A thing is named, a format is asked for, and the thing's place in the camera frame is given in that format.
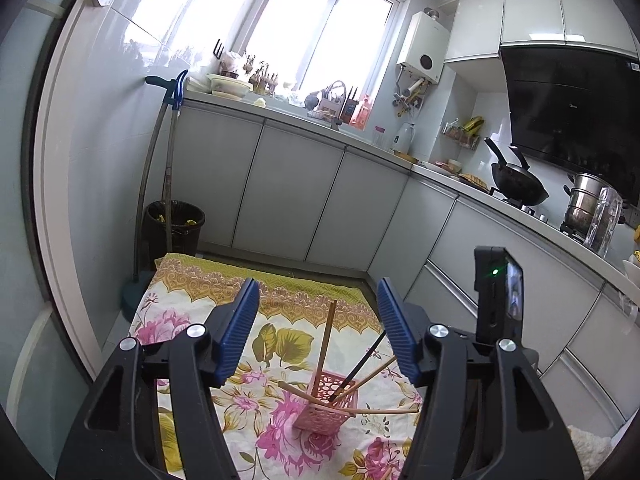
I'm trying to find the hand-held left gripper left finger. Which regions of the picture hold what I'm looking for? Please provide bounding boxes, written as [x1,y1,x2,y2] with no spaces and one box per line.
[55,277,261,480]

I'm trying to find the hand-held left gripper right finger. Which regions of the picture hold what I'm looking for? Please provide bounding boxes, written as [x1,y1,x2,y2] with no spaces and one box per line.
[376,277,586,480]

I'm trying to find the black chopstick with gold band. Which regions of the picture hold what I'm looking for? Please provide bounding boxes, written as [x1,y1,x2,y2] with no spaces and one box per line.
[330,330,387,403]

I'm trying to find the brown wooden chopstick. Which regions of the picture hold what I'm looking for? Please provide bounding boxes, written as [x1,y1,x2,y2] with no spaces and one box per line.
[342,356,398,398]
[276,381,326,406]
[316,300,337,401]
[347,406,420,416]

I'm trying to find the pink plastic utensil basket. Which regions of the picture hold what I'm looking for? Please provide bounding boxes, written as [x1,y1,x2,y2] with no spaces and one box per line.
[292,367,360,433]

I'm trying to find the floral printed cloth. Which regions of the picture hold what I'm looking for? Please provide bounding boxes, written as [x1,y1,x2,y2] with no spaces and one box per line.
[127,252,426,480]

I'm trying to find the gas stove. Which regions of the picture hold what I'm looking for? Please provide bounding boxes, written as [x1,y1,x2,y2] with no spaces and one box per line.
[487,187,588,243]

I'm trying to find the dark mop base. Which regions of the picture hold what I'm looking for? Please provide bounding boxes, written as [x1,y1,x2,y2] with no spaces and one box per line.
[118,269,157,322]

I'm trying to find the black trash bin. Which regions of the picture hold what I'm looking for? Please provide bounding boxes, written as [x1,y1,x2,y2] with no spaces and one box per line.
[145,200,206,261]

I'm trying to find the black wok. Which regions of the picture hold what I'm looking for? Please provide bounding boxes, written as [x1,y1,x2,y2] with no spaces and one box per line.
[483,137,550,207]

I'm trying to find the plate with fried food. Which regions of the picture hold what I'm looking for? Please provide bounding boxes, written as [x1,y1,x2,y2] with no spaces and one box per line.
[460,172,493,192]

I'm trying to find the steel steamer pot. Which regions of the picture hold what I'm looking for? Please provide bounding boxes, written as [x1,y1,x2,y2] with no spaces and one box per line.
[562,172,626,238]

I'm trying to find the clear glass pitcher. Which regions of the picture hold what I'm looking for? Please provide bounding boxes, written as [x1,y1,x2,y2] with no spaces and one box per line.
[582,187,623,259]

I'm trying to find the grey kitchen base cabinets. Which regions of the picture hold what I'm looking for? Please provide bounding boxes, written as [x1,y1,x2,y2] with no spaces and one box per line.
[172,100,640,426]

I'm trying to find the white fluffy cloth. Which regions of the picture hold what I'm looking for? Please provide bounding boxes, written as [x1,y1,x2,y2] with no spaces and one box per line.
[567,425,613,466]

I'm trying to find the white thermos jug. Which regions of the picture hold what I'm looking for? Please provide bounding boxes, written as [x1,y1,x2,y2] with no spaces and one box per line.
[391,122,417,157]

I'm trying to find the black range hood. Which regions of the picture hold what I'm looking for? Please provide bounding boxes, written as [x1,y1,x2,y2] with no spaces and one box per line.
[500,45,640,206]

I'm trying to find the orange bottle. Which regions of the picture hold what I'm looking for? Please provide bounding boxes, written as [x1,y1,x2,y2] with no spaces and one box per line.
[350,95,373,131]

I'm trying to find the black router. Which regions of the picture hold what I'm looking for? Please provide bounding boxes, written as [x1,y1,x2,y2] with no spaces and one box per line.
[341,85,360,118]

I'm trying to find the countertop utensil caddy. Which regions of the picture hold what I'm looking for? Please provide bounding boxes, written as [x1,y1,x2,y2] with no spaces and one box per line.
[320,80,348,121]

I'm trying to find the stacked white bowls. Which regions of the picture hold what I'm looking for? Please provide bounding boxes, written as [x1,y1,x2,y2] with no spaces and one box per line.
[206,72,252,99]

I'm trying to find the row of small figurines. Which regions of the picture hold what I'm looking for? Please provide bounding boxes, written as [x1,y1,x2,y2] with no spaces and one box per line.
[242,50,281,93]

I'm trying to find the white water heater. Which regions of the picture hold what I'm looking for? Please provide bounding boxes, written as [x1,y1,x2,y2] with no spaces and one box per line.
[397,10,448,85]

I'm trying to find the white upper cabinets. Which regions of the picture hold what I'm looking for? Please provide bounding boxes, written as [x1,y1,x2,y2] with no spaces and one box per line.
[444,0,640,63]

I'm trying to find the kitchen window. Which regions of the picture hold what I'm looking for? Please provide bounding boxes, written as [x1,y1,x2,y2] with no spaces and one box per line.
[235,0,408,96]

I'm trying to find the brown broom handle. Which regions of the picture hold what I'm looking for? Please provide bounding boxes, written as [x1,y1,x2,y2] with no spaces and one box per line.
[162,107,181,251]

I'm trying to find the wall spice rack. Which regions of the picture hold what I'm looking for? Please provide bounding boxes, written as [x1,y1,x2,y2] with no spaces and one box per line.
[440,116,486,151]

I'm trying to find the blue wall clip holder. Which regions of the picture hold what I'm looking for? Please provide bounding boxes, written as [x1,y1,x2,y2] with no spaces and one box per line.
[146,70,190,111]

